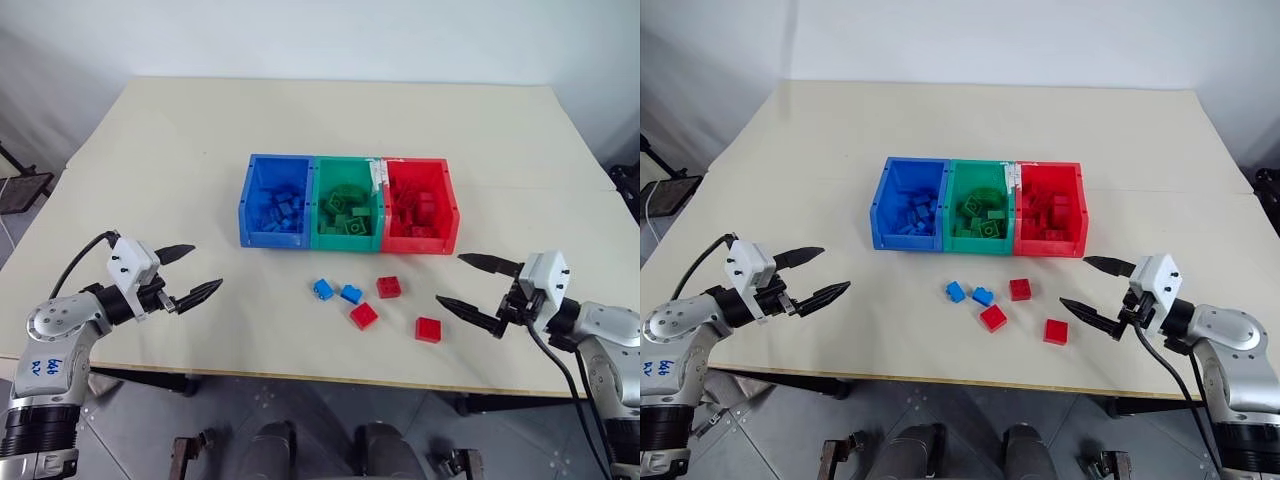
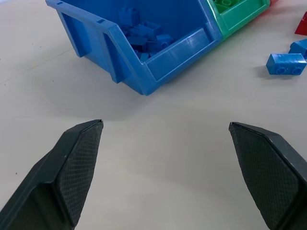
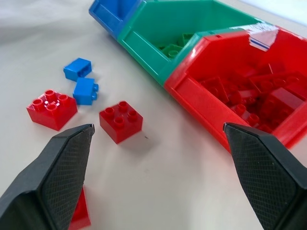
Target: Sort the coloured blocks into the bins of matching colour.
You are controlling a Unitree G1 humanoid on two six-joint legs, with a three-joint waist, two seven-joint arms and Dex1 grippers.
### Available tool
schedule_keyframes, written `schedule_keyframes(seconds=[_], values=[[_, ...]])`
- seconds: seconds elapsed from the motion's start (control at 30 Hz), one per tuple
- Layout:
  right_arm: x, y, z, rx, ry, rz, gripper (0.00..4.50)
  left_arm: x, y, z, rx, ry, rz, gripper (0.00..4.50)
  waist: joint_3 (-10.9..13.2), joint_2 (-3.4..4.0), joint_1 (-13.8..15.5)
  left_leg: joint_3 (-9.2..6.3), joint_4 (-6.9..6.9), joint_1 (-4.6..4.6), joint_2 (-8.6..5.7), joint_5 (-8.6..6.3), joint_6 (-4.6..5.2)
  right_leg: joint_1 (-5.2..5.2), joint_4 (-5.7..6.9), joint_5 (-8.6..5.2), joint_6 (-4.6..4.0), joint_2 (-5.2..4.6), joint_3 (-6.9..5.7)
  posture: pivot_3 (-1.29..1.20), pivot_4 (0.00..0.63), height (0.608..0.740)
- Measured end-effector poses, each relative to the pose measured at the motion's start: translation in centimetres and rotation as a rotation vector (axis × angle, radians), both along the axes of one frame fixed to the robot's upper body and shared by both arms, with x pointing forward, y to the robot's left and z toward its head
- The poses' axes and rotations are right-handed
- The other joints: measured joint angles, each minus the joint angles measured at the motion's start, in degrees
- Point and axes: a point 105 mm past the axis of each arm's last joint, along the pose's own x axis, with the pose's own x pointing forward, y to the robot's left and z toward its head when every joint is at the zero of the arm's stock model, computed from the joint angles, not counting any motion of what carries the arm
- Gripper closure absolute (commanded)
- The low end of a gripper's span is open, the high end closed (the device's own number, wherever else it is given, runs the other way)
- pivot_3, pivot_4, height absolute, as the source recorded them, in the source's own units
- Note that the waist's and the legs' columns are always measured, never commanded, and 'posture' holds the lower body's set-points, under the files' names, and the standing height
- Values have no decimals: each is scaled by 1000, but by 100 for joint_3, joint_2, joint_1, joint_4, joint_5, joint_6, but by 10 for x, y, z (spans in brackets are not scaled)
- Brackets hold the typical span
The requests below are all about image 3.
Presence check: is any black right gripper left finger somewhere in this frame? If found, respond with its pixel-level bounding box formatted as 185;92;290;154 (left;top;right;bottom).
0;123;95;230

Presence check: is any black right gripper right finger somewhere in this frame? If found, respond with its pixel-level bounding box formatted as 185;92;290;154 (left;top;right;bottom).
223;122;307;230

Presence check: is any red sloped toy brick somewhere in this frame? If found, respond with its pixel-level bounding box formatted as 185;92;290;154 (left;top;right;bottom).
260;87;307;125

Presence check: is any red square toy brick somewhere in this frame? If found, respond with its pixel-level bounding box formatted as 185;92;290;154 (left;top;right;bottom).
99;101;144;145
199;76;230;104
26;89;78;132

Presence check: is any red flat toy plate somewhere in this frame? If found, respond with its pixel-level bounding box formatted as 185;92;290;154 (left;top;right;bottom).
248;71;305;93

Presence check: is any blue toy brick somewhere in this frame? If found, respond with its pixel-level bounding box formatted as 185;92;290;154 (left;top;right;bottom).
63;57;92;81
72;77;99;106

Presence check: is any red plastic storage bin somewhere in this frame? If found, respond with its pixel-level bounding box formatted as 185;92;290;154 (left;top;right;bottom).
164;24;307;154

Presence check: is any white blue-striped label sticker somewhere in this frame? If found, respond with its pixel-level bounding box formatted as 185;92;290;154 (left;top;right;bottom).
247;23;280;52

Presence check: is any green toy brick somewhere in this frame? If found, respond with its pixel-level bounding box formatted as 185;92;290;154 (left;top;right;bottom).
178;33;195;47
160;44;184;59

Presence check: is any green plastic storage bin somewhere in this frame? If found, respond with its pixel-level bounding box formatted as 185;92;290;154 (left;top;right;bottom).
117;0;272;89

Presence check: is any blue plastic storage bin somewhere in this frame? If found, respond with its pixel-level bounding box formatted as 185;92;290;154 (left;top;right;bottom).
88;0;147;41

